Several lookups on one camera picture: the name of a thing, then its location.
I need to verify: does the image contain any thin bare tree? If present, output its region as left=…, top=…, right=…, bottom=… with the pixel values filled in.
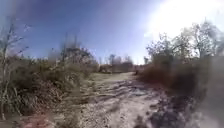
left=0, top=16, right=33, bottom=121

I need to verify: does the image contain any dry grass and brush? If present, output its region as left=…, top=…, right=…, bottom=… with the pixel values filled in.
left=0, top=54, right=101, bottom=128

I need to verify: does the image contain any pale stony dirt path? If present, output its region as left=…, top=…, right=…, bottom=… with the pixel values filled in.
left=19, top=71, right=201, bottom=128

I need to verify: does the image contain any distant row of trees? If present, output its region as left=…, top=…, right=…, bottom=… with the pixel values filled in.
left=98, top=53, right=135, bottom=74

